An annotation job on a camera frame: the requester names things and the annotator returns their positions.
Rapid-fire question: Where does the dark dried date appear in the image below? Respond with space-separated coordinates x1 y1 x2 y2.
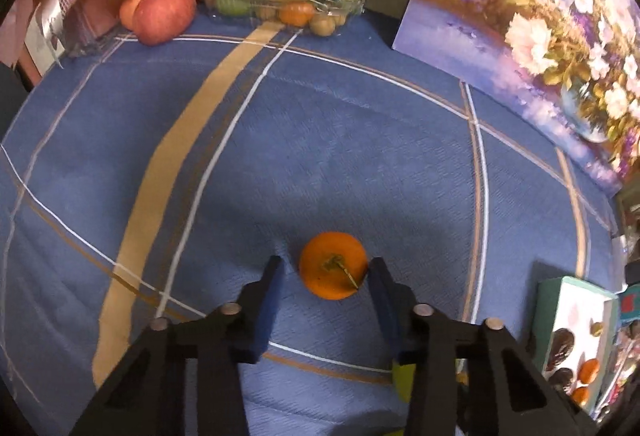
548 368 574 395
546 328 575 371

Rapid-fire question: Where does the orange mandarin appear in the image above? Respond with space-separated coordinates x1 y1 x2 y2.
570 386 590 408

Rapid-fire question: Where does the green jujube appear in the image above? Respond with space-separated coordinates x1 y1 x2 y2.
392 360 416 402

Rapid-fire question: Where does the small orange with stem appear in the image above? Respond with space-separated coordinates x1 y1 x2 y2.
298 231 369 300

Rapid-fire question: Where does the tan longan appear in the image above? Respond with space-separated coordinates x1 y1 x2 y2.
590 322 604 338

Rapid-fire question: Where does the white tray with teal rim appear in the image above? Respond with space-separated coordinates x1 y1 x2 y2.
530 276 620 413

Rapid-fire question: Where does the teal toy box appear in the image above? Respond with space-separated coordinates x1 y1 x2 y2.
618 283 640 340

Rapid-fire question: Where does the blue plaid tablecloth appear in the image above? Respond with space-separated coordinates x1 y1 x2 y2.
1 14 615 435

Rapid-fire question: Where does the floral still life painting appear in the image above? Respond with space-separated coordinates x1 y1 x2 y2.
394 0 639 193

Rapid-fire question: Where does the red apple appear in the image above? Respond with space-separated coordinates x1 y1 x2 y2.
132 0 198 46

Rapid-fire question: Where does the clear plastic fruit tray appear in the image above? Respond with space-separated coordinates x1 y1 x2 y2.
201 0 367 37

